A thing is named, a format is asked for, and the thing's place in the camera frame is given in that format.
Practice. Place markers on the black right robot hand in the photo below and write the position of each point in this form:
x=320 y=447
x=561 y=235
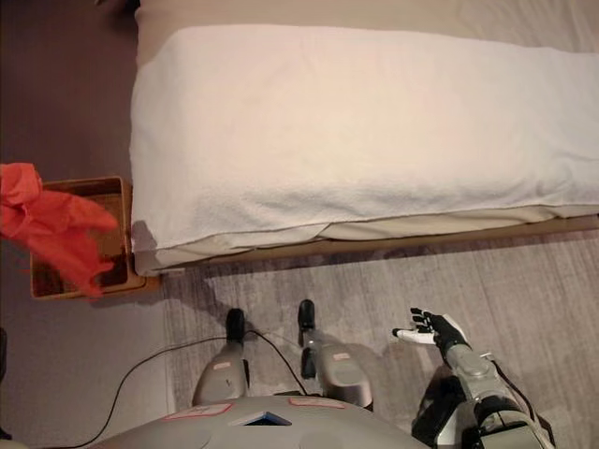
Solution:
x=444 y=332

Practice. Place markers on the red cloth garment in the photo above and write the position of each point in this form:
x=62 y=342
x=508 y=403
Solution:
x=51 y=224

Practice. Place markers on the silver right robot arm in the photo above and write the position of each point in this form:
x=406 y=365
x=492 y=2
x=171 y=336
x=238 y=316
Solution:
x=472 y=374

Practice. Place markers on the brown wicker basket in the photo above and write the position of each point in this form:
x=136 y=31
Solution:
x=117 y=271

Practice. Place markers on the bed with beige sheet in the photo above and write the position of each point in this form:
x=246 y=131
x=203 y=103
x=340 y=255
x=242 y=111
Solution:
x=327 y=14

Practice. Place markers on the grey floor rug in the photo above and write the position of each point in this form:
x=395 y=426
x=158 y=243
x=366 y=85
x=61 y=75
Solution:
x=515 y=290

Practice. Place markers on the silver right robot leg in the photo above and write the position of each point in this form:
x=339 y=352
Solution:
x=341 y=369

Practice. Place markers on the silver robot leg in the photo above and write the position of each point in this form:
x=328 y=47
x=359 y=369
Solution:
x=341 y=369
x=222 y=374

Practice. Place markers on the white terry blanket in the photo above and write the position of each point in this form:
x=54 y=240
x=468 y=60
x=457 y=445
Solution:
x=327 y=140

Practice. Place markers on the silver left robot leg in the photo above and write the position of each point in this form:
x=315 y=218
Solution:
x=222 y=374

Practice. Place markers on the grey robot torso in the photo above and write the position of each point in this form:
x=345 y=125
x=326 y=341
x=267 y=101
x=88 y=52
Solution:
x=234 y=430

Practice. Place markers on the wooden bed frame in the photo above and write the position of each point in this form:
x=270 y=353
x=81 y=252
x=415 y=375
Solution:
x=421 y=241

